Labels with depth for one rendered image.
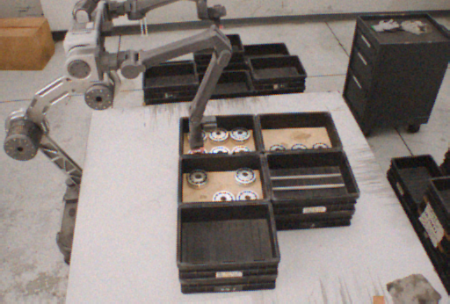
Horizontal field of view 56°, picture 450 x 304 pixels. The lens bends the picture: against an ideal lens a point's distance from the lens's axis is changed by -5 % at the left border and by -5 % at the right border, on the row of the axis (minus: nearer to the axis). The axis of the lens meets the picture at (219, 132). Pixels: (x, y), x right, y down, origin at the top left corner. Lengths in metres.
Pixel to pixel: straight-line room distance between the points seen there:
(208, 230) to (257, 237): 0.21
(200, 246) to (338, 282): 0.61
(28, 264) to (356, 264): 2.00
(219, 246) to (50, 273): 1.39
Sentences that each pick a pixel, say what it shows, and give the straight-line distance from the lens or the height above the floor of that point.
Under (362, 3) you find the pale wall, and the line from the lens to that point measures 5.57.
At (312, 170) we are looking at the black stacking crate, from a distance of 2.21.
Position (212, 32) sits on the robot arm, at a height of 1.56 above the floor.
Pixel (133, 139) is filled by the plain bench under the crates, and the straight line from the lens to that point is 2.58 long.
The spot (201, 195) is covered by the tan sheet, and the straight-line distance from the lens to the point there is 2.06.
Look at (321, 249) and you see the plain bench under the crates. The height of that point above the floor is 0.70.
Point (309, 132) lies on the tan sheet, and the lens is 2.42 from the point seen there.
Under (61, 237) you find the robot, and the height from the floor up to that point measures 0.24.
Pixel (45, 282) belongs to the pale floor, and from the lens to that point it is 2.95.
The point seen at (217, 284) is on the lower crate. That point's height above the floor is 0.76.
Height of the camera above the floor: 2.37
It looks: 41 degrees down
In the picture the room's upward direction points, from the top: 1 degrees counter-clockwise
